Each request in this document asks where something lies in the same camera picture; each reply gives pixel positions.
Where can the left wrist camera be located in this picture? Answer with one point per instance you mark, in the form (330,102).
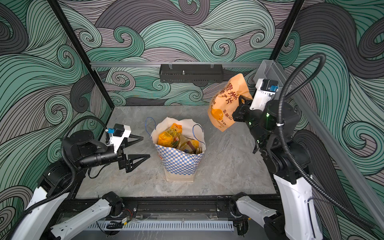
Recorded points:
(116,135)

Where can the black perforated wall tray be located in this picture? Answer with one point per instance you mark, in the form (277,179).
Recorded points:
(195,74)

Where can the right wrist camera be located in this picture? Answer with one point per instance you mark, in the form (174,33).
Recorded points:
(265,92)

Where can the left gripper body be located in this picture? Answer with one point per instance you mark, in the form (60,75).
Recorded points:
(122,157)

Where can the yellow snack bag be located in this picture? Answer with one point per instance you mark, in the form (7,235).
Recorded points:
(171,136)

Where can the white slotted cable duct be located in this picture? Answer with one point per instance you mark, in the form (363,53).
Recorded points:
(182,225)

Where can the gold snack bag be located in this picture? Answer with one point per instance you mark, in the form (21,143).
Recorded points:
(190,146)

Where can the aluminium rail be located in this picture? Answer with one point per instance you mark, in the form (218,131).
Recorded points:
(342,124)
(138,64)

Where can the right aluminium rail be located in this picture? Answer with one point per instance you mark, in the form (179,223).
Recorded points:
(342,124)

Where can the blue checkered paper bag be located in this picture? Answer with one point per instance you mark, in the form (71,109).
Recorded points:
(179,166)

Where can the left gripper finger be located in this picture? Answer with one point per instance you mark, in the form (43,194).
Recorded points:
(131,140)
(133,161)

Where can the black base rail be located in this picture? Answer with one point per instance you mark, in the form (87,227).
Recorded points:
(220,206)

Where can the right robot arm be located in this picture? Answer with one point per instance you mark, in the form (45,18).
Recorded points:
(271,121)

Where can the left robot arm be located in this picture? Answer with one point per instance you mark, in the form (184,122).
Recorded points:
(80,152)

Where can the orange potato chips bag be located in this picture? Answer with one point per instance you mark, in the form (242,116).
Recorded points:
(226,101)

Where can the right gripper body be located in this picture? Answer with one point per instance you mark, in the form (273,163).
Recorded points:
(242,114)

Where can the clear plastic wall holder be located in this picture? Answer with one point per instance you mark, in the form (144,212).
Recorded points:
(272,70)

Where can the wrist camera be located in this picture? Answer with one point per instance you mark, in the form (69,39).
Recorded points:
(116,135)
(265,92)

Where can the back aluminium rail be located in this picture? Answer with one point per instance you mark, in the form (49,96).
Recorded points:
(138,64)

